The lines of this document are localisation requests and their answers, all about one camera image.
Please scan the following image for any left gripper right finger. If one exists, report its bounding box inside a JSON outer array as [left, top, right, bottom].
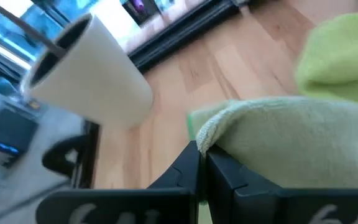
[[206, 145, 358, 224]]

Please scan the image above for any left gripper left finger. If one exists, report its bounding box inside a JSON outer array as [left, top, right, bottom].
[[35, 140, 202, 224]]

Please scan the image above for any pale sage green microfiber towel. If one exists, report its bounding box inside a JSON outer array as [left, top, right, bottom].
[[187, 95, 358, 190]]

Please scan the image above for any lime green microfiber towel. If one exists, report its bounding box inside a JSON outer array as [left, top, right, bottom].
[[295, 7, 358, 109]]

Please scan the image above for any white plant pot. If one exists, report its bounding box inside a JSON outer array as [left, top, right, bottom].
[[19, 12, 154, 131]]

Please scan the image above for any black aluminium table frame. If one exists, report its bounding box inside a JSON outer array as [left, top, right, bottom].
[[82, 0, 241, 190]]

